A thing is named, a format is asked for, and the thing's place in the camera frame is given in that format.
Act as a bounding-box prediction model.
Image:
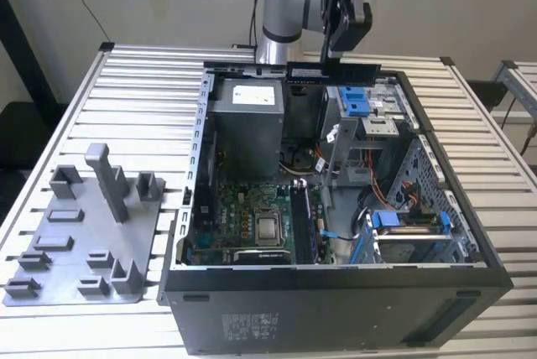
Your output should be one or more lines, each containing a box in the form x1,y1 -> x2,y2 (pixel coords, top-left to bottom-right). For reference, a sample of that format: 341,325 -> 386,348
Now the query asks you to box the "dark RAM stick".
286,62 -> 382,84
292,185 -> 315,264

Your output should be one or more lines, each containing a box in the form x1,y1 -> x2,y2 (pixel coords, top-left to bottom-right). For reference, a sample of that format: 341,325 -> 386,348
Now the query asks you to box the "blue disk carrier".
339,85 -> 369,117

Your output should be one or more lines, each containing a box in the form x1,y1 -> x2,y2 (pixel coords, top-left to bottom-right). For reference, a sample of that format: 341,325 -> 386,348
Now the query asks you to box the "grey metal drive cage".
321,81 -> 420,188

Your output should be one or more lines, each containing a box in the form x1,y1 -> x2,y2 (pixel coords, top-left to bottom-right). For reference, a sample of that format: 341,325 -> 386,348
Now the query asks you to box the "grey power supply unit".
207,78 -> 287,180

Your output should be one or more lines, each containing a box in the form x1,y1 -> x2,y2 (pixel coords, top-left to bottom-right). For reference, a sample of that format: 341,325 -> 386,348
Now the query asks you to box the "black chair back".
465,80 -> 508,113

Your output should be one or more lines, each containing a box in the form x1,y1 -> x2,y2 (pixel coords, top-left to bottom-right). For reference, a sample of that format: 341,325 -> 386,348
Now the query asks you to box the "metal slat side table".
493,59 -> 537,125

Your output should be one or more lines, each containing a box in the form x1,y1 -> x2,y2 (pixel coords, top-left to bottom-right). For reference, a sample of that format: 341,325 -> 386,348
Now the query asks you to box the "green motherboard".
190,178 -> 336,266

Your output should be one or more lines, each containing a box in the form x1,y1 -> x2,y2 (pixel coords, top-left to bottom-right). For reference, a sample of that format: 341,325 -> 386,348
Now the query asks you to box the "silver CPU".
255,216 -> 282,247

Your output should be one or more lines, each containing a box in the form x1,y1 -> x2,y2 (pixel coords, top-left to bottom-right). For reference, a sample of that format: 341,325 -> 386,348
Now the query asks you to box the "hard disk in blue carrier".
351,207 -> 469,266

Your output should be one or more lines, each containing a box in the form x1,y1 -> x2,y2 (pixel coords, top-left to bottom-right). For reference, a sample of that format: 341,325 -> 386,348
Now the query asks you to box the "black graphics card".
232,248 -> 293,266

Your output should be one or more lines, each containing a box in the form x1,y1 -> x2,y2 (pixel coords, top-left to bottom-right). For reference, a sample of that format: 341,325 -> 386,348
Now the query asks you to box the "black open PC case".
157,60 -> 515,356

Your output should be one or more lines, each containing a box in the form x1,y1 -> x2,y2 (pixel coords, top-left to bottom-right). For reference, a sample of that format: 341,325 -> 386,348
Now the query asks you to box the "black low cabinet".
0,101 -> 66,209

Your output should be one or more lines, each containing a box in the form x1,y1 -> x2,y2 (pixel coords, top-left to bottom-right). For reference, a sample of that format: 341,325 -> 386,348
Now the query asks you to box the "grey plastic parts rack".
2,143 -> 167,308

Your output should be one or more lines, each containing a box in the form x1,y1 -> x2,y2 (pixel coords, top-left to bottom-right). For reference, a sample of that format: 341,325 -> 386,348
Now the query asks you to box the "black cable behind arm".
248,0 -> 270,49

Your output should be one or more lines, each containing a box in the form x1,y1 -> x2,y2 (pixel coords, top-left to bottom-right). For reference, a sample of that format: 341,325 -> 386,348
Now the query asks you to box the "thin orange wire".
363,147 -> 389,209

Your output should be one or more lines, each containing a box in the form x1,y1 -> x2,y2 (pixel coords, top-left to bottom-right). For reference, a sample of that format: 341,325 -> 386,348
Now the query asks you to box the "orange red wire bundle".
400,180 -> 420,208

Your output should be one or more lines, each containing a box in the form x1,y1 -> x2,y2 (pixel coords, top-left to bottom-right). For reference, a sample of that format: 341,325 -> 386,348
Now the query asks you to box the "blue plug with black wire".
319,229 -> 362,242

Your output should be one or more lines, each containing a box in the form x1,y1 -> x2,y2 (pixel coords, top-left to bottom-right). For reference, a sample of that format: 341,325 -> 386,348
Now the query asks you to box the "thin black wall cable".
54,0 -> 111,44

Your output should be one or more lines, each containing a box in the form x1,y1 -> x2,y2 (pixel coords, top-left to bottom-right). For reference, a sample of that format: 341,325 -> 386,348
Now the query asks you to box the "black slanted post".
0,0 -> 58,108

